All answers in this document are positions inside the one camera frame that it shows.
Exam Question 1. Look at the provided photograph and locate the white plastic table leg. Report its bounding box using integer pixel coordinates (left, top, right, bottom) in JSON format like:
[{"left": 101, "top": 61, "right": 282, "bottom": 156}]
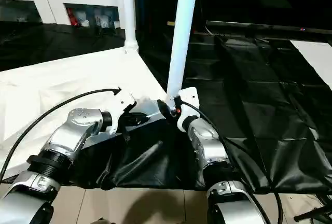
[
  {"left": 165, "top": 0, "right": 201, "bottom": 106},
  {"left": 121, "top": 0, "right": 139, "bottom": 54}
]

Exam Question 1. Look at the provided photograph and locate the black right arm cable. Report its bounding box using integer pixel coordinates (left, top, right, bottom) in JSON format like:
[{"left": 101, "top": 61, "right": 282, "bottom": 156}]
[{"left": 181, "top": 100, "right": 284, "bottom": 224}]

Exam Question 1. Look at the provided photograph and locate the white flat board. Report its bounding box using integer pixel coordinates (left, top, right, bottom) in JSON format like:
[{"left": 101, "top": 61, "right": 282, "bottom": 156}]
[{"left": 289, "top": 39, "right": 332, "bottom": 92}]

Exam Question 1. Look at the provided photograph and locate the red packet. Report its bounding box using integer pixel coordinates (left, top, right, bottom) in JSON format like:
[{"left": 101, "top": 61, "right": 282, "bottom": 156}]
[{"left": 67, "top": 8, "right": 77, "bottom": 27}]

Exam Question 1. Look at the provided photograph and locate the long black bar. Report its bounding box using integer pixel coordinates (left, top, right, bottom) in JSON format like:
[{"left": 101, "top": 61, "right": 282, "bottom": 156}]
[{"left": 205, "top": 20, "right": 332, "bottom": 35}]

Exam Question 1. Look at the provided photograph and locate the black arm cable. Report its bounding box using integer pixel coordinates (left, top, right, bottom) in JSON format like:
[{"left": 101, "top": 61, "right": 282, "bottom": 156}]
[
  {"left": 0, "top": 87, "right": 123, "bottom": 181},
  {"left": 181, "top": 100, "right": 284, "bottom": 224}
]

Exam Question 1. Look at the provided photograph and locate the black tripod leg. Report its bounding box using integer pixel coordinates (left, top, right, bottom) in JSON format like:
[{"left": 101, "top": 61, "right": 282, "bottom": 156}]
[{"left": 294, "top": 205, "right": 332, "bottom": 222}]

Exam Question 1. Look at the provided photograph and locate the black mat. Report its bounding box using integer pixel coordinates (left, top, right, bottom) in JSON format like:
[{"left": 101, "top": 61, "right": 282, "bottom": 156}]
[{"left": 0, "top": 21, "right": 332, "bottom": 195}]

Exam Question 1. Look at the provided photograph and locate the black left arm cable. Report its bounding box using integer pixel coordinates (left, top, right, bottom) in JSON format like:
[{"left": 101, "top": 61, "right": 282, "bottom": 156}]
[{"left": 0, "top": 87, "right": 123, "bottom": 181}]

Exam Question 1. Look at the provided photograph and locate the black cable bundle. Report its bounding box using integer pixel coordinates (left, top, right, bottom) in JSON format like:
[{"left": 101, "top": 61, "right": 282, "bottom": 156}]
[{"left": 315, "top": 192, "right": 332, "bottom": 211}]

